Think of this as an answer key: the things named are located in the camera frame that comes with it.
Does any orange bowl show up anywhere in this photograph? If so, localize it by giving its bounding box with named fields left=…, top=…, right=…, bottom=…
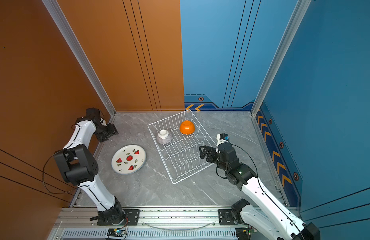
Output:
left=180, top=121, right=195, bottom=135

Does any small white bowl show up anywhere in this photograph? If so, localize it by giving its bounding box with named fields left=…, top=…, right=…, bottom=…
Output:
left=156, top=129, right=173, bottom=145

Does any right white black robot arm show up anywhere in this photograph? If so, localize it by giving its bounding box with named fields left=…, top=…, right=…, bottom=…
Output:
left=199, top=143, right=321, bottom=240

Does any white plate red pattern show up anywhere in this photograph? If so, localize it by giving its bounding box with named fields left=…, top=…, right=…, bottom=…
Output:
left=112, top=145, right=147, bottom=175

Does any right circuit board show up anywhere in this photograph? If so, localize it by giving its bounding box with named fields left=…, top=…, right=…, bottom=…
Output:
left=235, top=228, right=253, bottom=240

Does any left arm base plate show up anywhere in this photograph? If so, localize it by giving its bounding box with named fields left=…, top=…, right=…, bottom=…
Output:
left=97, top=209, right=141, bottom=226

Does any clear glass cup back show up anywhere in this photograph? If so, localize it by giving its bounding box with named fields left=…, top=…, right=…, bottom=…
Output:
left=135, top=132, right=145, bottom=141

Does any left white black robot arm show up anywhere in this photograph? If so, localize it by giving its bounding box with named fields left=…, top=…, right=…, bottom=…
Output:
left=54, top=108, right=126, bottom=226

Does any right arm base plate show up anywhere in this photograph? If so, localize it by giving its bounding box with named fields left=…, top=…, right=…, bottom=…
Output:
left=218, top=209, right=249, bottom=227

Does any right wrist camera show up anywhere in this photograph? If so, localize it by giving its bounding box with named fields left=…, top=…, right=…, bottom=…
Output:
left=216, top=133, right=229, bottom=145

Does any aluminium front rail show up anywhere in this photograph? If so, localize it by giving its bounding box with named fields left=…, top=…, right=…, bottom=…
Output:
left=47, top=206, right=311, bottom=240

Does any white wire dish rack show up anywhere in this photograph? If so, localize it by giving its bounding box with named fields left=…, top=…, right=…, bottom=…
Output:
left=148, top=110, right=216, bottom=185

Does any left green circuit board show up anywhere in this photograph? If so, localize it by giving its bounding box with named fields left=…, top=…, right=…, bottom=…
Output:
left=107, top=228, right=128, bottom=240

